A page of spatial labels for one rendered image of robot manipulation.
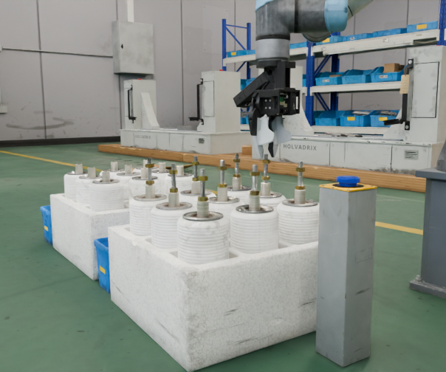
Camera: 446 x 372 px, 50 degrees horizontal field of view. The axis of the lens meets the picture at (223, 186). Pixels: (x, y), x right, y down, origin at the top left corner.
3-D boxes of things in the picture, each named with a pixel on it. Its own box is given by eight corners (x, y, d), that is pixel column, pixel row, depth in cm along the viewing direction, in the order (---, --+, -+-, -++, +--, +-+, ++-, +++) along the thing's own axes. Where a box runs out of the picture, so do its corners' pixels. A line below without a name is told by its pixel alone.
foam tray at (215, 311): (244, 271, 135) (244, 208, 133) (348, 320, 103) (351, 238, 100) (110, 300, 115) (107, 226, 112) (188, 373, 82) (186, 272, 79)
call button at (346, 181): (347, 185, 86) (347, 174, 86) (364, 188, 83) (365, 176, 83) (331, 187, 84) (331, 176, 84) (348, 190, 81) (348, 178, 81)
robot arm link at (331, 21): (343, 1, 109) (294, 3, 110) (349, -11, 98) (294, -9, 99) (342, 38, 110) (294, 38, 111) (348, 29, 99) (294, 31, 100)
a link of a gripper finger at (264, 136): (267, 159, 103) (272, 115, 103) (248, 156, 107) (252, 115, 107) (277, 159, 105) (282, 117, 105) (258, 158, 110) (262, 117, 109)
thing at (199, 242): (201, 296, 98) (199, 209, 95) (239, 307, 92) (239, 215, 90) (167, 311, 91) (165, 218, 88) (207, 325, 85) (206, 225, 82)
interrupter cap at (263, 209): (279, 213, 92) (279, 210, 92) (241, 216, 90) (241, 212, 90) (266, 206, 100) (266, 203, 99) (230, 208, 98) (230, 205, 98)
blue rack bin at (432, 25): (424, 38, 578) (425, 28, 577) (457, 34, 550) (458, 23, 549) (405, 33, 545) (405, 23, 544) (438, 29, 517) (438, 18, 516)
